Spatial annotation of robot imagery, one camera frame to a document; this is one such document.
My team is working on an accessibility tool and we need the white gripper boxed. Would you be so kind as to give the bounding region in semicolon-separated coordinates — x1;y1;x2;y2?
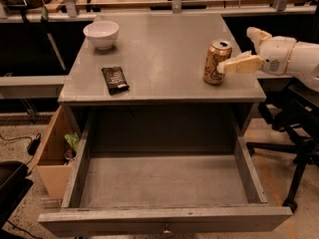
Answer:
217;27;297;76

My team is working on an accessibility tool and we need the orange soda can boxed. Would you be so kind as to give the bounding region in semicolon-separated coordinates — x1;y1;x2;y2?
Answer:
203;40;232;85

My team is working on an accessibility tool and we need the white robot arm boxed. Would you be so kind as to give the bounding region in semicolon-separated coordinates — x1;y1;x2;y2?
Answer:
216;27;319;92

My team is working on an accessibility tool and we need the white ceramic bowl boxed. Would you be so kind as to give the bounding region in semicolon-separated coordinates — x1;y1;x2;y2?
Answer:
83;21;120;50

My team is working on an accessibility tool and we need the black office chair base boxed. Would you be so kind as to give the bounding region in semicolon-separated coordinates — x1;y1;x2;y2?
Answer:
246;79;319;212

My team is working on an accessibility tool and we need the black snack packet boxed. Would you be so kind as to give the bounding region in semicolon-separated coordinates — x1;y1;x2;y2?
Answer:
102;67;130;95

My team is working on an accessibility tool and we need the green crumpled bag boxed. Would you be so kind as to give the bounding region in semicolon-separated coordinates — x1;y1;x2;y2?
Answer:
65;132;80;152

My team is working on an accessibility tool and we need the grey open drawer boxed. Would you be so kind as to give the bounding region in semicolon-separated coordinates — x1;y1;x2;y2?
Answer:
39;107;291;237

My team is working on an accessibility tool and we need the cardboard box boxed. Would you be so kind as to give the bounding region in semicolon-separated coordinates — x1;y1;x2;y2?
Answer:
32;107;81;199

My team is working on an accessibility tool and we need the black power adapter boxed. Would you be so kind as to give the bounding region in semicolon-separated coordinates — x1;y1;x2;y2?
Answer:
27;133;41;155

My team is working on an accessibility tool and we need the black bin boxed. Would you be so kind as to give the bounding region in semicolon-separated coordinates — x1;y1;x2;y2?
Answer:
0;161;33;227

